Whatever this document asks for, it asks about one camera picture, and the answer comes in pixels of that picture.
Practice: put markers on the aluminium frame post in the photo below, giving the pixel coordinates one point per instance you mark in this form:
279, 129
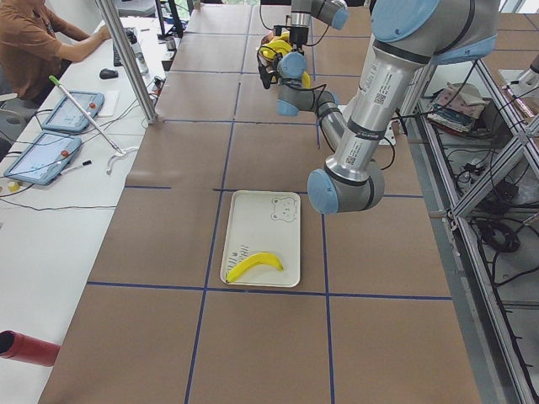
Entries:
139, 86

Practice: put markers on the brown wicker basket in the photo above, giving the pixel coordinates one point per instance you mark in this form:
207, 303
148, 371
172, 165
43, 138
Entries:
269, 42

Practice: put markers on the upper blue teach pendant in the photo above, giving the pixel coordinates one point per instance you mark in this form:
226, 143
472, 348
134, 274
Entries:
67, 118

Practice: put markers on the yellow banana curved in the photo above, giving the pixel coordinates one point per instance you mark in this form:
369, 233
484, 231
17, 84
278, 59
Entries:
275, 46

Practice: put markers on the white plastic hook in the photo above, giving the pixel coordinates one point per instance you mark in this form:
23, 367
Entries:
118, 155

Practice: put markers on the seated person brown shirt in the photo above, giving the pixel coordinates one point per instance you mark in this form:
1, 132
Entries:
37, 44

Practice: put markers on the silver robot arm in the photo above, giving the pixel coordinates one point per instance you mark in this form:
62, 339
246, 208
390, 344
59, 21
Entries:
407, 35
332, 13

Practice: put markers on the metal cup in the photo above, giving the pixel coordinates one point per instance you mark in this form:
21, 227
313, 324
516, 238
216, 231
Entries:
170, 43

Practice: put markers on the white bear tray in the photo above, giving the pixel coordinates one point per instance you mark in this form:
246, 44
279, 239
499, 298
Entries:
264, 221

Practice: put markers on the clear water bottle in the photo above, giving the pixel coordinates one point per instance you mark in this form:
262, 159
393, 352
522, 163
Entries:
136, 47

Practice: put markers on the blue teach pendant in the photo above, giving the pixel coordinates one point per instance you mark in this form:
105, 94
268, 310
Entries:
42, 161
67, 118

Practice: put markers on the lower blue teach pendant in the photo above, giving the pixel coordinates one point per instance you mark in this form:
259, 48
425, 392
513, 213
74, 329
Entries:
42, 161

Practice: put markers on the white paper pad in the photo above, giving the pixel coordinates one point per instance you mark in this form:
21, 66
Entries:
110, 103

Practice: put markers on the white stick green tip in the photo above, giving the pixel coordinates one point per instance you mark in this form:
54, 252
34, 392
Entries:
83, 111

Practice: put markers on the stack of fabric books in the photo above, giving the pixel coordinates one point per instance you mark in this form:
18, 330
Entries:
457, 107

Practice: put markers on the black computer mouse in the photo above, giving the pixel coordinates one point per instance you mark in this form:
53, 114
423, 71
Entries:
107, 73

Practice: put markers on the yellow banana carried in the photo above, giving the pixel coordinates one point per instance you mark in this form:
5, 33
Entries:
257, 259

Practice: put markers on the red fire extinguisher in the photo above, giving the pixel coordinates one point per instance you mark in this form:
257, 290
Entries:
23, 348

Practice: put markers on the white pedestal column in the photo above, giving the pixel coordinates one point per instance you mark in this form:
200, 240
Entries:
387, 134

